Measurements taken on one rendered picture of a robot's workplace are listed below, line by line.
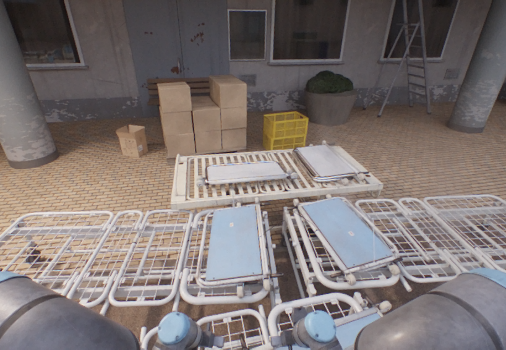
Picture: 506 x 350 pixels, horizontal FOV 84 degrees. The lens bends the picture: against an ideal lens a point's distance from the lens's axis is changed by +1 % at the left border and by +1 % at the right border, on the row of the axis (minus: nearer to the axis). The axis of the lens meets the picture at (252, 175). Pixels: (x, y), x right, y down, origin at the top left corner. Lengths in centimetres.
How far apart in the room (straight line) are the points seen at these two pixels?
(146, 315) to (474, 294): 215
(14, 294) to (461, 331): 58
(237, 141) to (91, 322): 402
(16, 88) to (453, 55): 894
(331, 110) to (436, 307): 554
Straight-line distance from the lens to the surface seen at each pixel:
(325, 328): 100
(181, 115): 406
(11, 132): 497
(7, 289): 54
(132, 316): 244
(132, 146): 469
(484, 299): 52
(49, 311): 48
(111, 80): 662
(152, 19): 633
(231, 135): 430
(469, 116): 686
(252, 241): 194
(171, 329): 100
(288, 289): 245
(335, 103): 585
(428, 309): 48
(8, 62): 481
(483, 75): 673
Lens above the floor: 189
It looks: 29 degrees down
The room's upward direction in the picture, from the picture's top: 1 degrees clockwise
